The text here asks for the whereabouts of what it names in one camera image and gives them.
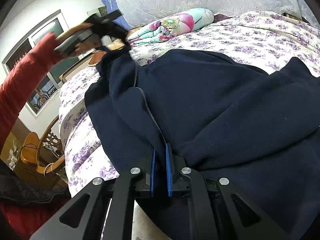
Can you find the person's left hand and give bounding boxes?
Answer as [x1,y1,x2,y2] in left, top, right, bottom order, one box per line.
[55,22,106,56]

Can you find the orange quilted cloth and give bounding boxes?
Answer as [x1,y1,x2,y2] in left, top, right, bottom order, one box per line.
[89,41,127,67]

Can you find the wooden chair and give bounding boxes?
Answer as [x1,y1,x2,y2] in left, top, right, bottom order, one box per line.
[20,115,67,178]

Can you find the folded colourful floral blanket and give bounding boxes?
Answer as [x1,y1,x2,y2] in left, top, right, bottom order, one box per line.
[126,7,215,47]

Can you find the person's dark jacket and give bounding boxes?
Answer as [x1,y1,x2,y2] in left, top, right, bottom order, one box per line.
[0,160,73,206]

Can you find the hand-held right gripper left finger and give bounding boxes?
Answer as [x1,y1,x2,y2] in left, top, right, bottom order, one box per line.
[29,150,158,240]

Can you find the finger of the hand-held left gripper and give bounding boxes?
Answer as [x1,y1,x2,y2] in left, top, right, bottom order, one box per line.
[99,19,131,47]

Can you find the purple floral quilt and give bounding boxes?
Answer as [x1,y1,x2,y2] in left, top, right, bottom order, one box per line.
[59,10,320,240]

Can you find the navy pants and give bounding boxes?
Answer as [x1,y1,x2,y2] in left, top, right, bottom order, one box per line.
[84,46,320,240]

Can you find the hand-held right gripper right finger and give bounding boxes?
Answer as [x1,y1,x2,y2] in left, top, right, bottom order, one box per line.
[165,142,290,240]

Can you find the dark maroon cloth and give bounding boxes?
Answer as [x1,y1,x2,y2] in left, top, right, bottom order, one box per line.
[214,13,233,22]

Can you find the person's red garment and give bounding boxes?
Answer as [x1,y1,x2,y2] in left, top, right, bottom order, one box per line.
[0,199,63,240]

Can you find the person's left forearm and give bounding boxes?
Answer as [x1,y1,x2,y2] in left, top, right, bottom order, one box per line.
[0,32,64,150]

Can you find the wooden headboard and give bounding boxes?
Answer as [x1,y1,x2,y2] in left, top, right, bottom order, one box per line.
[281,12,310,25]

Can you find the window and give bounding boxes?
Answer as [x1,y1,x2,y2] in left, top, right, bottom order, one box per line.
[2,9,100,116]

